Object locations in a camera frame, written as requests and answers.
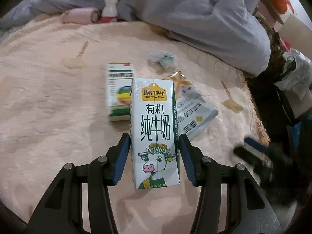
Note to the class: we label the white rainbow medicine box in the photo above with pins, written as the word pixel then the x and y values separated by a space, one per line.
pixel 119 92

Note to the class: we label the grey plastic bag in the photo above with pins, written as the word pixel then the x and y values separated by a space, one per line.
pixel 295 68

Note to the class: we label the wooden shelf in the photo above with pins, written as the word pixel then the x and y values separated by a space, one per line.
pixel 270 29

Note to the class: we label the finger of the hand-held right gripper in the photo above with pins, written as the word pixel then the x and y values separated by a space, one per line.
pixel 245 154
pixel 254 145

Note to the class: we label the white green milk carton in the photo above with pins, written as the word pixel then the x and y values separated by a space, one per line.
pixel 154 131

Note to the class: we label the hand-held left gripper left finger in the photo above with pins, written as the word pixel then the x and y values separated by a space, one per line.
pixel 123 158

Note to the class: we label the clear teal wrapper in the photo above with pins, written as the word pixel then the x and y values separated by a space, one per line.
pixel 162 59

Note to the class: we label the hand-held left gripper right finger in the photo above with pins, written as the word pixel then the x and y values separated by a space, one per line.
pixel 186 160

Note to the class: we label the pink plush blanket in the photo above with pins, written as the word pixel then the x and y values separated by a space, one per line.
pixel 48 90

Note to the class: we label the orange snack wrapper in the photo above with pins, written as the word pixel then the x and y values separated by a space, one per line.
pixel 181 84

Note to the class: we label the lavender quilt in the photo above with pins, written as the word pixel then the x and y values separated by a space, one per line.
pixel 170 9

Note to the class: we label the pink cloth roll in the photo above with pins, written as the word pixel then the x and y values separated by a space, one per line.
pixel 78 15

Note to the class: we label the small white pink drink bottle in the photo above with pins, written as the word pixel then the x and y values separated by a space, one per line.
pixel 109 11

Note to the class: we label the silver foil packet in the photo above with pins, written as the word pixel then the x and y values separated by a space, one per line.
pixel 195 117

